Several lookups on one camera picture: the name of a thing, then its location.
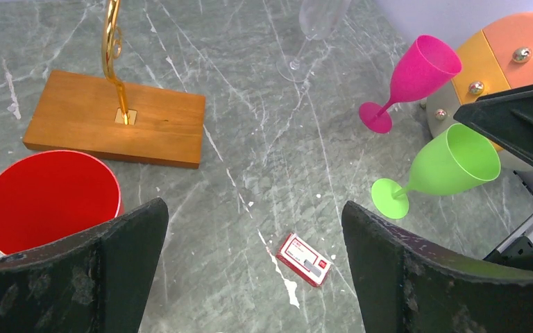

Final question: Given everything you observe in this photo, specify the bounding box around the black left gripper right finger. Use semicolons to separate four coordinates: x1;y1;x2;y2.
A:
341;201;533;332

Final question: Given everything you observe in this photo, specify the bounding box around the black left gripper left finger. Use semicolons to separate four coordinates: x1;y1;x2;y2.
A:
0;198;169;332

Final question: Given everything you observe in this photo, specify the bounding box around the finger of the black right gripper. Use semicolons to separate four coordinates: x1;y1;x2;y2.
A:
453;84;533;167

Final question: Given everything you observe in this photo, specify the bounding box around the green plastic wine glass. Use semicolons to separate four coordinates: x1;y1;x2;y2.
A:
371;123;501;219

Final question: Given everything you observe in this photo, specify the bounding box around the red plastic wine glass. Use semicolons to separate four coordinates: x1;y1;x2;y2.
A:
0;150;124;255

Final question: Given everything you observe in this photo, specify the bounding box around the pink plastic wine glass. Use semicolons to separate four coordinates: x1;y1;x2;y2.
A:
359;35;462;134

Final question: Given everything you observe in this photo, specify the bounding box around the clear wine glass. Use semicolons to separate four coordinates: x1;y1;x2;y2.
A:
276;0;352;83

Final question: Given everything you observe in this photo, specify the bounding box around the cream drum-shaped toy box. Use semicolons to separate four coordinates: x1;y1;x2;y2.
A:
426;12;533;173

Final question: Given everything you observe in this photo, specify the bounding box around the small red white card box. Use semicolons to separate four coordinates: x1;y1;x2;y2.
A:
276;232;332;288

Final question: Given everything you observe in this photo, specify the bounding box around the aluminium frame rail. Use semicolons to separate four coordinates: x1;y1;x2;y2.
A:
484;171;533;274

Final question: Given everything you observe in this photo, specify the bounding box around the gold wire wine glass rack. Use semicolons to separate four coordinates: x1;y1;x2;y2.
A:
22;1;205;169

